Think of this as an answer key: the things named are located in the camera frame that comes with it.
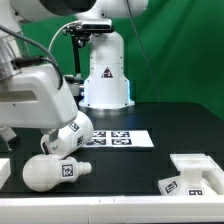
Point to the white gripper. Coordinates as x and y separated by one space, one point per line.
32 99

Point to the white lamp bulb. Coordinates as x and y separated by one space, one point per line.
43 172

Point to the white lamp base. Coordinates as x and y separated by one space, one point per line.
199 175

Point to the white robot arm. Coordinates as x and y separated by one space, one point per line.
106 87

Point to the white lamp shade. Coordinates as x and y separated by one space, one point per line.
70 138

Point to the paper sheet with markers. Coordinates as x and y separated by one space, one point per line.
120 138

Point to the white left rail block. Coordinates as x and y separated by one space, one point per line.
5 170

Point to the white front rail wall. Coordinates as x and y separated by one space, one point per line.
112 210

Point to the black camera on stand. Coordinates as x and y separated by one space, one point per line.
80 32

